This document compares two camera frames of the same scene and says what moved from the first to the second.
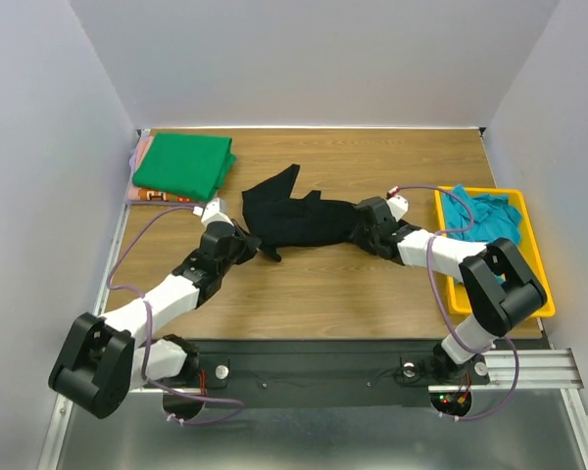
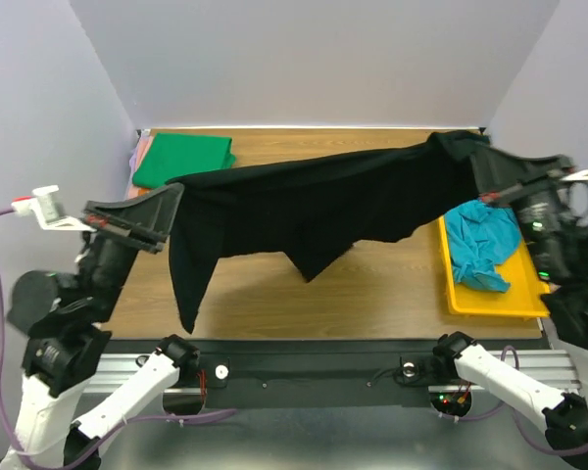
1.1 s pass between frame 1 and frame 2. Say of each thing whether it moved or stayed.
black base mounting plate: stayed
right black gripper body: moved
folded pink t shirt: stayed
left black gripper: moved
